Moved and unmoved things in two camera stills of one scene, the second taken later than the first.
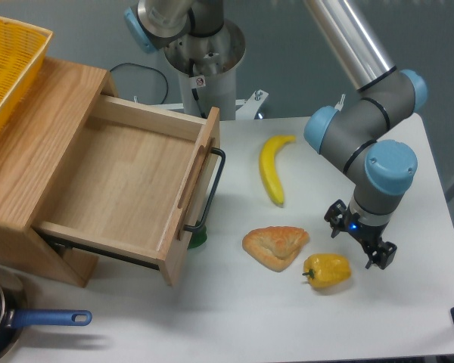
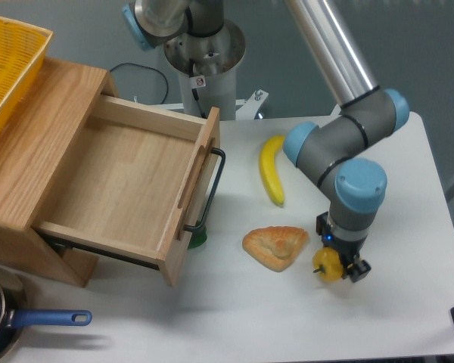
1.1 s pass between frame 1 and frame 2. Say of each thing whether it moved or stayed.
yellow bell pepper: moved
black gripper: moved
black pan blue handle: stayed
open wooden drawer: stayed
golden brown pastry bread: stayed
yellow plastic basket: stayed
